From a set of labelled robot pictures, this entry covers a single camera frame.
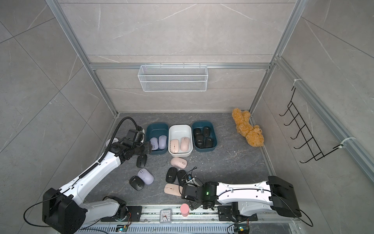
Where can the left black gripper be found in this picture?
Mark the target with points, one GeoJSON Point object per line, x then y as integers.
{"type": "Point", "coordinates": [148, 146]}

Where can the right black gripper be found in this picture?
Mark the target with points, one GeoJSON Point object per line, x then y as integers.
{"type": "Point", "coordinates": [193, 205]}

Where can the purple mouse top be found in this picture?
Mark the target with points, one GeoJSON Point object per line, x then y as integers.
{"type": "Point", "coordinates": [154, 143]}

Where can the purple mouse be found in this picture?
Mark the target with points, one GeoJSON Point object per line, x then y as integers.
{"type": "Point", "coordinates": [146, 176]}
{"type": "Point", "coordinates": [154, 143]}
{"type": "Point", "coordinates": [162, 142]}

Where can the purple mouse bottom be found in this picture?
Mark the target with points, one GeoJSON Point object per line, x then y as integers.
{"type": "Point", "coordinates": [162, 142]}

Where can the black mouse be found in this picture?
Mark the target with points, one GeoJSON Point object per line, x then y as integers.
{"type": "Point", "coordinates": [199, 141]}
{"type": "Point", "coordinates": [209, 142]}
{"type": "Point", "coordinates": [141, 160]}
{"type": "Point", "coordinates": [171, 175]}
{"type": "Point", "coordinates": [197, 131]}
{"type": "Point", "coordinates": [137, 183]}
{"type": "Point", "coordinates": [206, 131]}
{"type": "Point", "coordinates": [181, 176]}

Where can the pink mouse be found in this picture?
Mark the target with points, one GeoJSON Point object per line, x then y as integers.
{"type": "Point", "coordinates": [185, 143]}
{"type": "Point", "coordinates": [173, 189]}
{"type": "Point", "coordinates": [179, 163]}
{"type": "Point", "coordinates": [174, 146]}

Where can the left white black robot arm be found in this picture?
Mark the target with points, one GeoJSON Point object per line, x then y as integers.
{"type": "Point", "coordinates": [64, 209]}

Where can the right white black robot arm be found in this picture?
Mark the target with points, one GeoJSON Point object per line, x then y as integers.
{"type": "Point", "coordinates": [273, 194]}

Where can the left teal storage box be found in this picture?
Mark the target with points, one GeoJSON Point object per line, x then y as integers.
{"type": "Point", "coordinates": [156, 130]}

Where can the teal storage box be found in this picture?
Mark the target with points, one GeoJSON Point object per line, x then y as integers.
{"type": "Point", "coordinates": [156, 130]}
{"type": "Point", "coordinates": [201, 125]}

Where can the white storage box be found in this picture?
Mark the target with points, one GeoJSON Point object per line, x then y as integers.
{"type": "Point", "coordinates": [178, 132]}

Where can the right teal storage box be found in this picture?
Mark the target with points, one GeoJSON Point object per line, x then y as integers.
{"type": "Point", "coordinates": [201, 125]}

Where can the pink cylinder object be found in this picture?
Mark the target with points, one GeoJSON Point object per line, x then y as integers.
{"type": "Point", "coordinates": [185, 210]}

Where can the purple mouse middle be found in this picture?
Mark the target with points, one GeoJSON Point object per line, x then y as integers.
{"type": "Point", "coordinates": [146, 176]}

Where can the small white desk clock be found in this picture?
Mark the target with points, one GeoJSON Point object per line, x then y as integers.
{"type": "Point", "coordinates": [165, 216]}

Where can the brown teddy bear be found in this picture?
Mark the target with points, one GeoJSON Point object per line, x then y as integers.
{"type": "Point", "coordinates": [252, 134]}

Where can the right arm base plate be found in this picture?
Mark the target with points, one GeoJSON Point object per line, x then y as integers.
{"type": "Point", "coordinates": [231, 213]}

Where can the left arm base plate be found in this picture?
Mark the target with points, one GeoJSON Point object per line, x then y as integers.
{"type": "Point", "coordinates": [134, 213]}

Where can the white wire mesh basket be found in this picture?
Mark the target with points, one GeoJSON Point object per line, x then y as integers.
{"type": "Point", "coordinates": [173, 78]}

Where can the black wall hook rack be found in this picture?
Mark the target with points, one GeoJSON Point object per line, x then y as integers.
{"type": "Point", "coordinates": [305, 133]}

